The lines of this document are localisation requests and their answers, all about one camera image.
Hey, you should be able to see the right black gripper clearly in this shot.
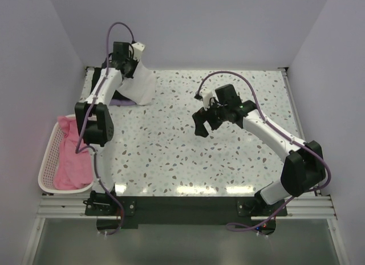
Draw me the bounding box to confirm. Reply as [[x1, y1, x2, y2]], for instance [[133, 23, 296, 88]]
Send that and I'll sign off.
[[193, 97, 229, 137]]

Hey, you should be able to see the white t shirt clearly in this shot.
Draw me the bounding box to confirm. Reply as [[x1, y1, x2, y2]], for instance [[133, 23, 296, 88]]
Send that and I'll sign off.
[[117, 62, 156, 105]]

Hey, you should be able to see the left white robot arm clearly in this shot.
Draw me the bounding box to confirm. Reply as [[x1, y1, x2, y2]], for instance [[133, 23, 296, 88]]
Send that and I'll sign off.
[[74, 40, 145, 215]]

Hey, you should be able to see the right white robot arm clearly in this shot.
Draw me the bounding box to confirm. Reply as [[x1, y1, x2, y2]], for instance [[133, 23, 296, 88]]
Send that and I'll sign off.
[[192, 84, 326, 215]]

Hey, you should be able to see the folded black t shirt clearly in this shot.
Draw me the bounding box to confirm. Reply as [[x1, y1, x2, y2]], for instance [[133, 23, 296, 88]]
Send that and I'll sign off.
[[90, 67, 129, 101]]

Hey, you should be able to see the folded lavender t shirt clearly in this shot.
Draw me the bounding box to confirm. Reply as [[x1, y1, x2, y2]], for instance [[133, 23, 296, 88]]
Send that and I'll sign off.
[[109, 99, 136, 106]]

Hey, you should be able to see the pink t shirt in basket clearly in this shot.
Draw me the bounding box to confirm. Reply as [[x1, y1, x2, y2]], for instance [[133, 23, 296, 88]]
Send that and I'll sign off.
[[54, 116, 93, 190]]

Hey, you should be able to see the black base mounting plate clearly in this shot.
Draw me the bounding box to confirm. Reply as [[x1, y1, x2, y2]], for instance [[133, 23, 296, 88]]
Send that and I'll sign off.
[[83, 191, 287, 231]]

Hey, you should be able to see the white plastic laundry basket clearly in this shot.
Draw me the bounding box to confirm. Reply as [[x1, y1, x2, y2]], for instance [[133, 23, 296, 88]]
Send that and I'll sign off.
[[38, 115, 93, 194]]

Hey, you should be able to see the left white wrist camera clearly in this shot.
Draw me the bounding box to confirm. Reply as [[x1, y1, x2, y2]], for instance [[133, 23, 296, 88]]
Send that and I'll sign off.
[[132, 42, 146, 62]]

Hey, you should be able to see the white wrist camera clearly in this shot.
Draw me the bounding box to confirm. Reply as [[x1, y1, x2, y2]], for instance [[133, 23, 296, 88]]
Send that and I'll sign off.
[[132, 42, 146, 62], [194, 88, 213, 110]]

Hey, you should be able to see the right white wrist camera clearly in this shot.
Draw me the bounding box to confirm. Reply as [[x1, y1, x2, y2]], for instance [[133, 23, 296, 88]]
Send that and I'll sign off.
[[194, 88, 213, 110]]

